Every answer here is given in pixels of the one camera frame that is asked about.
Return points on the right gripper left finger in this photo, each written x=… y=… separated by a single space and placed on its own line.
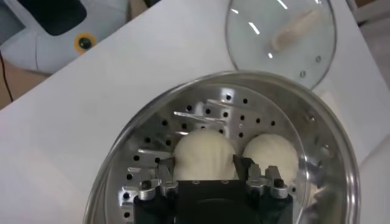
x=166 y=172

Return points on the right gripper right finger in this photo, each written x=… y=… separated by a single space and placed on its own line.
x=243 y=169

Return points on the white steamed baozi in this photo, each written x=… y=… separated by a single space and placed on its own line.
x=204 y=152
x=271 y=152

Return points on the round glass pot lid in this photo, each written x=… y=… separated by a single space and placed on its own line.
x=292 y=30

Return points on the white robot base body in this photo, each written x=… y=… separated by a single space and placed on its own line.
x=55 y=51

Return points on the stainless steel steamer basket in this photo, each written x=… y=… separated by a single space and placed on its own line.
x=213 y=103

